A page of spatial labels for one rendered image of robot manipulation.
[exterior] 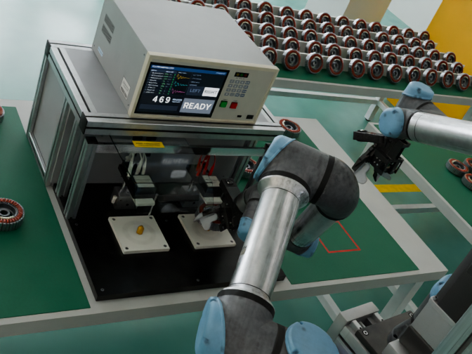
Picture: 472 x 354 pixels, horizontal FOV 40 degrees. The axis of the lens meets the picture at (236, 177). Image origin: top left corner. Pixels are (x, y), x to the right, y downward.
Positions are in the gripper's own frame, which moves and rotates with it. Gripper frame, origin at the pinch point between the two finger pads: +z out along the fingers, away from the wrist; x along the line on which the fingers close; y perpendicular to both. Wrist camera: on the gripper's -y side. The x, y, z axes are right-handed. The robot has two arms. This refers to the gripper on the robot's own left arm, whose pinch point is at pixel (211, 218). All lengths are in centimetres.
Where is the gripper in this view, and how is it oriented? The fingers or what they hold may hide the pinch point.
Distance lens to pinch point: 211.4
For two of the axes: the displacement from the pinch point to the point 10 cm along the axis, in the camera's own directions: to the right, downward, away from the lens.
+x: 8.3, 0.0, 5.6
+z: -5.2, 3.5, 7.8
